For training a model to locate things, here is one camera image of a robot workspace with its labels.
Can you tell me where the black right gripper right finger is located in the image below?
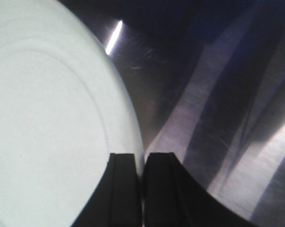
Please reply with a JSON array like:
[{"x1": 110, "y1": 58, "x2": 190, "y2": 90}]
[{"x1": 143, "y1": 153, "x2": 253, "y2": 227}]

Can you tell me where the pale green plate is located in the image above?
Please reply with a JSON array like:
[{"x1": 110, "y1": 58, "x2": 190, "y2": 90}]
[{"x1": 0, "y1": 0, "x2": 144, "y2": 227}]

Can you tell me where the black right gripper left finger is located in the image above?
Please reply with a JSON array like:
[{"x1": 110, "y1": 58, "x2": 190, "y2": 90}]
[{"x1": 72, "y1": 153, "x2": 143, "y2": 227}]

